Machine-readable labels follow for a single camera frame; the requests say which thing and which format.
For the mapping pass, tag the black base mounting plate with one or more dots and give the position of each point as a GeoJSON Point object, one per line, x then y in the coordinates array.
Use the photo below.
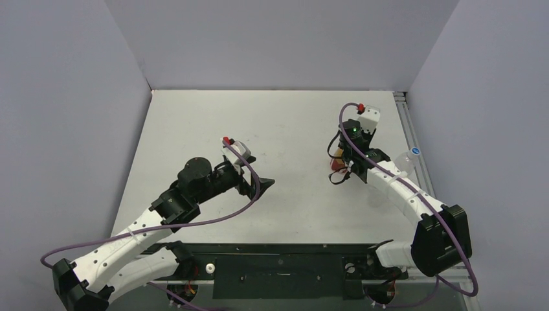
{"type": "Point", "coordinates": [285, 271]}

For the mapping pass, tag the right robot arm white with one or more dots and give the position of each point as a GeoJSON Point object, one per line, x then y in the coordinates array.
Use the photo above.
{"type": "Point", "coordinates": [441, 239]}

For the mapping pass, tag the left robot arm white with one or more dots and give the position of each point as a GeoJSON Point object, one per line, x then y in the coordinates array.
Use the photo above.
{"type": "Point", "coordinates": [95, 280]}

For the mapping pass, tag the tea bottle red label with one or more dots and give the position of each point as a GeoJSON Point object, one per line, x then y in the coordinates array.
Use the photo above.
{"type": "Point", "coordinates": [336, 162]}

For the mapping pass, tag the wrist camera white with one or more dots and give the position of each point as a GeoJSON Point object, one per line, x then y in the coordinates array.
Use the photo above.
{"type": "Point", "coordinates": [234, 151]}
{"type": "Point", "coordinates": [368, 117]}

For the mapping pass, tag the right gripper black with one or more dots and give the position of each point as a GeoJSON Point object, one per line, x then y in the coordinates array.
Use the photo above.
{"type": "Point", "coordinates": [358, 168]}

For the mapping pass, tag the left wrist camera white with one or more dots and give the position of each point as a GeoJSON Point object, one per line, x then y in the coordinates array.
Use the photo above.
{"type": "Point", "coordinates": [234, 151]}

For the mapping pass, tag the clear plastic bottle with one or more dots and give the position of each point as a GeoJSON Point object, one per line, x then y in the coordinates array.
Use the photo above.
{"type": "Point", "coordinates": [406, 162]}

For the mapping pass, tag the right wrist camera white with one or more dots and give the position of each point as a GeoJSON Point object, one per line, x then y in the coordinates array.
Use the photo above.
{"type": "Point", "coordinates": [368, 117]}

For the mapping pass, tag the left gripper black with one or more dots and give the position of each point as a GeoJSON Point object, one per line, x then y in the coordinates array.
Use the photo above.
{"type": "Point", "coordinates": [243, 186]}

